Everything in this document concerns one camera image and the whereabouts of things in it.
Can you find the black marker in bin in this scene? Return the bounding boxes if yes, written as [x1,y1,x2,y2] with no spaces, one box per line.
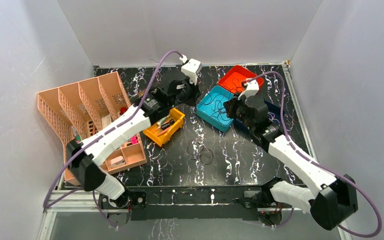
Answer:
[159,119,176,131]

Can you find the dark thin cables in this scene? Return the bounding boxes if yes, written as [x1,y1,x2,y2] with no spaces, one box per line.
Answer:
[185,139,215,165]

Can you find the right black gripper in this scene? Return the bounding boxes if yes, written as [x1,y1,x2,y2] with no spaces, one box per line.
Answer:
[223,92,255,131]

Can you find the green white glue stick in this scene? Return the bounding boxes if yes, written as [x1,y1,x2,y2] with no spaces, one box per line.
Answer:
[157,115,170,128]

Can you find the black thin cable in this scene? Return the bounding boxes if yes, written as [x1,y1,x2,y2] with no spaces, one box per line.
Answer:
[205,92,234,123]

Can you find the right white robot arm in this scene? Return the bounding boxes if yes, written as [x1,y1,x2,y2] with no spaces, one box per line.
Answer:
[223,94,359,230]

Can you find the teal square tray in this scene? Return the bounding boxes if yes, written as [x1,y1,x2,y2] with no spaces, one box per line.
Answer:
[196,85,233,132]

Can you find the yellow plastic bin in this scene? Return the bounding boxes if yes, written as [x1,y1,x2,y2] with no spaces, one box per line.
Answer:
[142,108,185,147]

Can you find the brown cable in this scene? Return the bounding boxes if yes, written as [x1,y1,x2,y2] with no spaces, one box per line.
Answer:
[226,76,251,95]

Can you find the red black stamp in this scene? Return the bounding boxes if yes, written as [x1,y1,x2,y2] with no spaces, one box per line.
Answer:
[119,107,128,115]

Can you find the white tape dispenser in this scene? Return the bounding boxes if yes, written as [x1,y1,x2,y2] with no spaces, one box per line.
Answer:
[109,155,126,168]

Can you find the navy square tray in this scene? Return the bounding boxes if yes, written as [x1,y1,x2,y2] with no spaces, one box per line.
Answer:
[233,99,285,134]

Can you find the peach plastic file organizer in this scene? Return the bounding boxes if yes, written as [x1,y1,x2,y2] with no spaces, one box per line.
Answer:
[37,72,147,175]

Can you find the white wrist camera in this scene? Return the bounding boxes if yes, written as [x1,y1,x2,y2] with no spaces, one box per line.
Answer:
[238,78,260,100]
[179,55,203,86]

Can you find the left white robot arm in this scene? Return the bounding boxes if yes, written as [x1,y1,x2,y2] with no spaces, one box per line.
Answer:
[66,70,201,208]

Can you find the orange square tray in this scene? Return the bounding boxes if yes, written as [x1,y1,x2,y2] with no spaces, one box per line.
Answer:
[217,65,257,94]

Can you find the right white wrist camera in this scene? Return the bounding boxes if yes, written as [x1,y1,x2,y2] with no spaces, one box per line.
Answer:
[238,78,260,100]

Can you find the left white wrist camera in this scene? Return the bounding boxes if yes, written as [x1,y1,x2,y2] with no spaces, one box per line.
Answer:
[179,55,203,86]

